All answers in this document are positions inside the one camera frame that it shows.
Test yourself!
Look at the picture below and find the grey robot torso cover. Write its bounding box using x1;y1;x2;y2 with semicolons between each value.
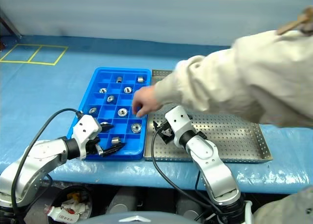
89;210;188;224

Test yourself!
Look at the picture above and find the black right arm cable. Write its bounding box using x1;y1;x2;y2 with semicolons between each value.
150;130;224;217

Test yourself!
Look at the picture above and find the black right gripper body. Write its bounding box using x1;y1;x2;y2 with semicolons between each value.
159;121;175;143

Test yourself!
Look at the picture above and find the beige jacket sleeve arm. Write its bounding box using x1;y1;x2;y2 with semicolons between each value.
153;29;313;131

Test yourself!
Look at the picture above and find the grey metal frame bar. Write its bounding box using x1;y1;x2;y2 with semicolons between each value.
0;8;23;39

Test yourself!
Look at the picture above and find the beige fabric garment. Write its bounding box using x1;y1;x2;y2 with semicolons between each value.
253;186;313;224

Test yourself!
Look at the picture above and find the grey rounded cylinder shape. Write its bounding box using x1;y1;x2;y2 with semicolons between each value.
175;194;204;218
107;187;138;214

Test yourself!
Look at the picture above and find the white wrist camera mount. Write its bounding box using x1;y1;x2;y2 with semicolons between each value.
164;105;194;148
72;114;103;160

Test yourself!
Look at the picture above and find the person's bare hand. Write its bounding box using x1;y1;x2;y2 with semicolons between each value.
132;85;161;118

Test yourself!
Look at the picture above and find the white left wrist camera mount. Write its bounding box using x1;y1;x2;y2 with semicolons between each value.
72;114;103;160

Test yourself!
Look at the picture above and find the perforated steel tray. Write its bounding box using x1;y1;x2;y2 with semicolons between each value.
143;69;274;164

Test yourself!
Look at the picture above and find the black waste bin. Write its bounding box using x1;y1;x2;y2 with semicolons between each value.
45;185;94;224

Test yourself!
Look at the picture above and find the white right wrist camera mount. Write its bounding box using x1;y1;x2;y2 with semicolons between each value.
164;105;194;148

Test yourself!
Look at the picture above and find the blue compartment plastic tray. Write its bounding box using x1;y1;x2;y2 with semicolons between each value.
66;67;152;161

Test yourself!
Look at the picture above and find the white red crumpled wrapper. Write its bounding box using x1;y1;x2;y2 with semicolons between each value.
46;199;85;223

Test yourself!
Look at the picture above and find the person's head with hair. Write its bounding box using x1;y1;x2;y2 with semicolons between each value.
276;5;313;36

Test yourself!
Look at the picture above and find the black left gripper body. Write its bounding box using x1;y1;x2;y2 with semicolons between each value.
86;136;105;157

